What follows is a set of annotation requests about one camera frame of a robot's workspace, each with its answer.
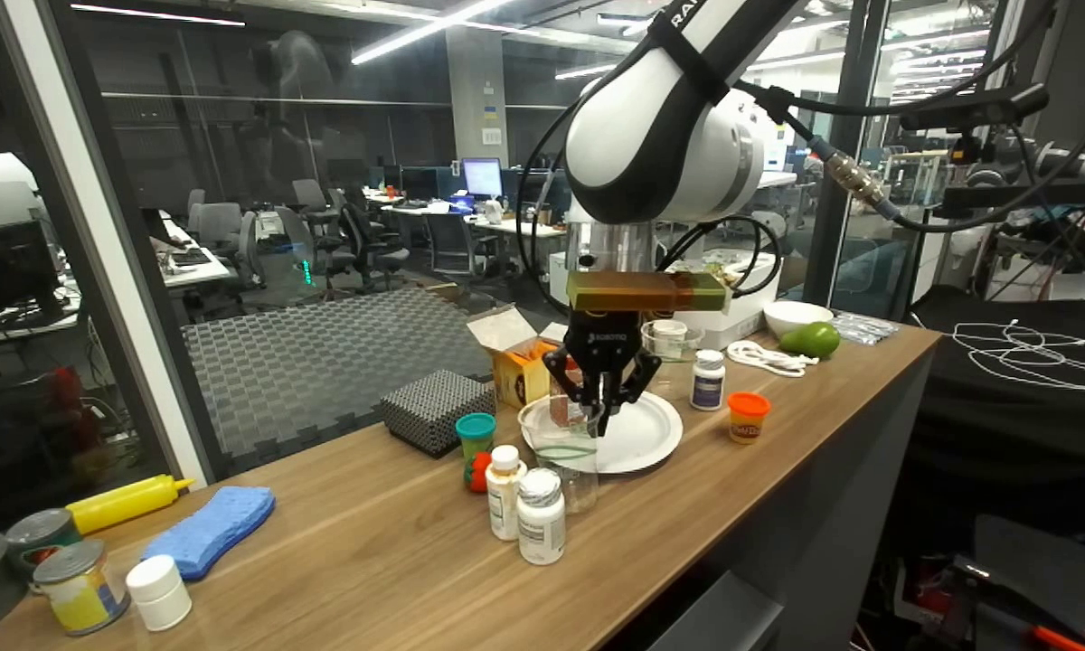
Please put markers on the clear plastic cup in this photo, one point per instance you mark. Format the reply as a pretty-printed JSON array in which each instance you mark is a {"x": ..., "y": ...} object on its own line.
[{"x": 576, "y": 460}]

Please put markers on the white pill bottle green label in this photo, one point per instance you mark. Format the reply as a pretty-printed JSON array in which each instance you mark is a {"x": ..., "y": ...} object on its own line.
[{"x": 500, "y": 480}]

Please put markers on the white bowl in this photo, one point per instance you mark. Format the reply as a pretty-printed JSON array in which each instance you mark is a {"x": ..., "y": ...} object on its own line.
[{"x": 787, "y": 314}]

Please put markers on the blue sponge cloth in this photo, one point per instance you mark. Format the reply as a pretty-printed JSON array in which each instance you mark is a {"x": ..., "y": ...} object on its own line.
[{"x": 204, "y": 538}]

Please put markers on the yellow tea bag box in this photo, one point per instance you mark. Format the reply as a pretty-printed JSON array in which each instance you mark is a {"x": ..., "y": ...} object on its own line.
[{"x": 518, "y": 357}]

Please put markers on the white pill bottle front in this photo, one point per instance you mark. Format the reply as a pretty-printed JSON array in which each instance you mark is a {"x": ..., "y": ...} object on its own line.
[{"x": 540, "y": 517}]

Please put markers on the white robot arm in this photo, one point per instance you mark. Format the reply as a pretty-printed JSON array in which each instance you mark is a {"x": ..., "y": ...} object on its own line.
[{"x": 661, "y": 137}]

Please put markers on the green lime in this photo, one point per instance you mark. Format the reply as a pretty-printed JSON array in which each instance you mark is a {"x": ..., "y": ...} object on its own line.
[{"x": 816, "y": 342}]

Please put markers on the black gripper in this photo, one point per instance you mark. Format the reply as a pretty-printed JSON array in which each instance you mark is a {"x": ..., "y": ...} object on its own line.
[{"x": 603, "y": 349}]

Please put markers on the white paper cup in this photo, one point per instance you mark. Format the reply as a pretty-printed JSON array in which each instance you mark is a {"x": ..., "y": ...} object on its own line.
[{"x": 667, "y": 336}]

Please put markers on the dark tin can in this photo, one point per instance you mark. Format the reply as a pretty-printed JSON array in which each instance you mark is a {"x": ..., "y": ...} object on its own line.
[{"x": 38, "y": 538}]

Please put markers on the yellow mustard bottle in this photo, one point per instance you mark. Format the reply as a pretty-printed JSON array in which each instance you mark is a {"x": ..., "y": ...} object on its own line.
[{"x": 124, "y": 504}]

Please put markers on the white paper plate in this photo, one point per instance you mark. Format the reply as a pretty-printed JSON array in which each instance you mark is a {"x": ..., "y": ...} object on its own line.
[{"x": 638, "y": 434}]

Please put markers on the white pill bottle blue label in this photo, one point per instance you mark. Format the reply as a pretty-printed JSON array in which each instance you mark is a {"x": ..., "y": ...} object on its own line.
[{"x": 712, "y": 370}]

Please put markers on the red orange ball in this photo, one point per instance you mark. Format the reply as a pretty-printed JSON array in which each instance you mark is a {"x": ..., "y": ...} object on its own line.
[{"x": 477, "y": 471}]

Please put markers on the grey foam block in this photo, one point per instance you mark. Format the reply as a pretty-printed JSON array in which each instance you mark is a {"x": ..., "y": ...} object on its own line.
[{"x": 425, "y": 409}]

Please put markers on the teal lid small tub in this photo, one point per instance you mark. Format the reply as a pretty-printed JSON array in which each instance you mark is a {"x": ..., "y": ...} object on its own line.
[{"x": 477, "y": 430}]

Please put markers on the small white jar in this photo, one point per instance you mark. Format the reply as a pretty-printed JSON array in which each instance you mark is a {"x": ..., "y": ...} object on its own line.
[{"x": 159, "y": 595}]

